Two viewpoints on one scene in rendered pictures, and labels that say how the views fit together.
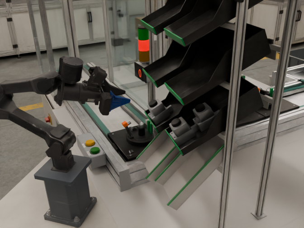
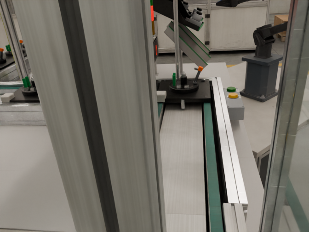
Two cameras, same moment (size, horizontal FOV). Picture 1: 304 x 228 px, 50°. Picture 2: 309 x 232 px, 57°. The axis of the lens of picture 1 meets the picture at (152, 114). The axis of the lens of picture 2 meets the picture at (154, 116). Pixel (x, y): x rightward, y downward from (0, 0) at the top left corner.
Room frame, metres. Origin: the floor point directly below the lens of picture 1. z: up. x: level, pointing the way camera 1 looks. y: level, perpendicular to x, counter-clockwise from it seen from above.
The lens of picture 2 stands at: (2.34, 0.66, 1.47)
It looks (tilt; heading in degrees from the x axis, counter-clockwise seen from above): 27 degrees down; 216
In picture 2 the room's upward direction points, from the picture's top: 4 degrees counter-clockwise
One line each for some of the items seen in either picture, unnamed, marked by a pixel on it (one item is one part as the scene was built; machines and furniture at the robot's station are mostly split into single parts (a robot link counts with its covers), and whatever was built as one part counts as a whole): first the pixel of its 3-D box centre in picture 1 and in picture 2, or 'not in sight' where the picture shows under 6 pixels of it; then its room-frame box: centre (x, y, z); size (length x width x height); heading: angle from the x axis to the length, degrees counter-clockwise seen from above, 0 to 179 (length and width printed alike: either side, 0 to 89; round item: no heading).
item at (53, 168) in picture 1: (62, 159); (263, 50); (0.93, 0.31, 1.09); 0.07 x 0.07 x 0.06; 72
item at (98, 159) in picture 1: (90, 149); (232, 102); (1.23, 0.28, 0.93); 0.21 x 0.07 x 0.06; 27
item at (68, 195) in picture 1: (67, 188); (260, 76); (0.93, 0.31, 0.96); 0.15 x 0.15 x 0.20; 72
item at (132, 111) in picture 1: (121, 121); (174, 131); (1.53, 0.16, 0.91); 0.84 x 0.28 x 0.10; 27
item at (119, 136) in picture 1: (141, 140); (184, 89); (1.25, 0.05, 0.96); 0.24 x 0.24 x 0.02; 27
